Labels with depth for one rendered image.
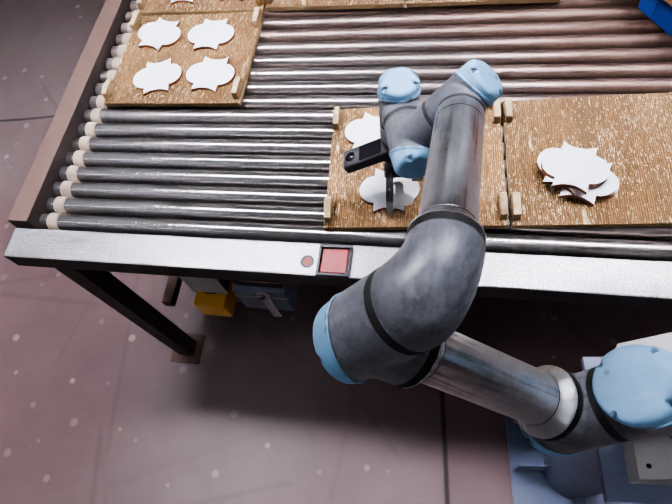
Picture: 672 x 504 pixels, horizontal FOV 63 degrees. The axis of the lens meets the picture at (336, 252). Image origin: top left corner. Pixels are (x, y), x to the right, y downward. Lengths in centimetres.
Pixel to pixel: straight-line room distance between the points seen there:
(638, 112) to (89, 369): 211
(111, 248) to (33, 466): 125
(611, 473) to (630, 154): 68
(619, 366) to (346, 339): 42
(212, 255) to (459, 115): 73
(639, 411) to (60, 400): 212
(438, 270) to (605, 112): 93
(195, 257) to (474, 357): 78
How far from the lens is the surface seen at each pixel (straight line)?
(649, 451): 113
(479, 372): 79
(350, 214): 128
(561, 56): 160
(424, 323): 61
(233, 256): 132
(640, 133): 145
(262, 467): 212
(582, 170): 130
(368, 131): 140
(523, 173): 134
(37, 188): 165
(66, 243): 155
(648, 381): 89
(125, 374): 241
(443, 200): 69
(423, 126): 93
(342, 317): 67
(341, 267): 123
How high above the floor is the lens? 203
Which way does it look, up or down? 62 degrees down
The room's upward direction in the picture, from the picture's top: 20 degrees counter-clockwise
